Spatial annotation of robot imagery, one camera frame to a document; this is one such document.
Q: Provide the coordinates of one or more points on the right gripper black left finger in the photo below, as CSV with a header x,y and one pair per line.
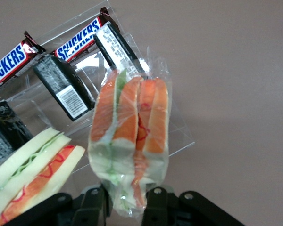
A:
x,y
92,204

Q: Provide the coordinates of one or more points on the clear acrylic stepped display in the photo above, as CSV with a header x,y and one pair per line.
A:
x,y
179,134

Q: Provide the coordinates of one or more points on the triangle sandwich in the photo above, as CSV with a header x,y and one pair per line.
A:
x,y
30,174
129,131

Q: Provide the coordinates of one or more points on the small black box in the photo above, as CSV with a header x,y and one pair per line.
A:
x,y
4,131
113,47
63,87

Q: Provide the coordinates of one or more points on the Snickers chocolate bar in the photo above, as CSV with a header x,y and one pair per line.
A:
x,y
9,62
85,35

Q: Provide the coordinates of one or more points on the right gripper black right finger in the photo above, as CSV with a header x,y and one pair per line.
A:
x,y
159,204

